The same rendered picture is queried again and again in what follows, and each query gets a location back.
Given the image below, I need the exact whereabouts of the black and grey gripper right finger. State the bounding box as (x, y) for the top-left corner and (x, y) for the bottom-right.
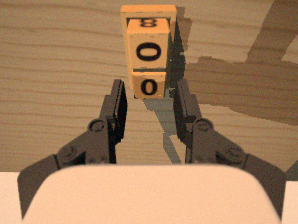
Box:
(173, 79), (287, 223)

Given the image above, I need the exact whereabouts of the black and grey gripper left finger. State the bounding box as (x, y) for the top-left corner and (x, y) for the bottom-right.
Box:
(17, 79), (128, 221)

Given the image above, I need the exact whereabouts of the orange wooden tray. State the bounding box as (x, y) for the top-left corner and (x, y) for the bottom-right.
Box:
(120, 5), (177, 89)

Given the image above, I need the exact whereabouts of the orange calendar cube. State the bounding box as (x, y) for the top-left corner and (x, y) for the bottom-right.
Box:
(131, 69), (167, 99)
(127, 17), (170, 69)

